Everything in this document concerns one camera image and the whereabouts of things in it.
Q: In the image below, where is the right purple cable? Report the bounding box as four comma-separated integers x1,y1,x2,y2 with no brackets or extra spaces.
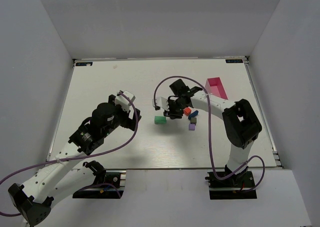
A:
152,76,266,193

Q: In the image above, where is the olive brown cube block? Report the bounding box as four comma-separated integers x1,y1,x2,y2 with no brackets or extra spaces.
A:
190,117,197,125

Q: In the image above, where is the small purple cube block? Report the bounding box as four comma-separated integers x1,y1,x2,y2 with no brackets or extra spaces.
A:
188,123,196,131

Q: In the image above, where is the red cube block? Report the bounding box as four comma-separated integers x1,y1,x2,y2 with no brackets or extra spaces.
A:
183,107,192,116

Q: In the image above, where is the purple cable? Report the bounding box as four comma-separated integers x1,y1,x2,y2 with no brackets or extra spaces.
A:
0,91,140,217
152,76,266,193

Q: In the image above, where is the left blue table label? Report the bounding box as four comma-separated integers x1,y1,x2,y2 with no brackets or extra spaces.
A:
75,62,93,67

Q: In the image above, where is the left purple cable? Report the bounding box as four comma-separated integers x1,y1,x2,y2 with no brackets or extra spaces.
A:
0,91,140,217

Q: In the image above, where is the blue table label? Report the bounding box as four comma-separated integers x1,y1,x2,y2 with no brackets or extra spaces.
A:
75,62,93,67
225,59,243,64

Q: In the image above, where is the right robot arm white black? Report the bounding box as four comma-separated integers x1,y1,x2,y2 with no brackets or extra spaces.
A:
153,76,262,187

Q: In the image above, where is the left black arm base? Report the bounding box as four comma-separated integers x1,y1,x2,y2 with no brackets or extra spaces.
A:
72,160,126,199

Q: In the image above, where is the dark blue long block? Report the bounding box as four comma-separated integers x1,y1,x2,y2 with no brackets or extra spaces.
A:
188,110,199,120

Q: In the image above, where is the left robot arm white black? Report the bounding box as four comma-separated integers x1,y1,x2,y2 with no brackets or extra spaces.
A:
8,91,141,227

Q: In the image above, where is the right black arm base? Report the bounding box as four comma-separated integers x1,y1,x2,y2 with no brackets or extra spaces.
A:
205,171,257,200

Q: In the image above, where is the pink plastic box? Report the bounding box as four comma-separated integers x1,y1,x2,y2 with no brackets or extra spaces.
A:
205,77,228,100

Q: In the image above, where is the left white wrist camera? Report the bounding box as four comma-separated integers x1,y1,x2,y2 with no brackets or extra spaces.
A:
114,90,136,113

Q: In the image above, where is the green wood block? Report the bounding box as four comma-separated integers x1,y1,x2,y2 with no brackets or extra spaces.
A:
154,116,167,125

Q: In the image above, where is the right blue table label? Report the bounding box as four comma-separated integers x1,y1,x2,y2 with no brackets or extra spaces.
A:
225,59,243,64

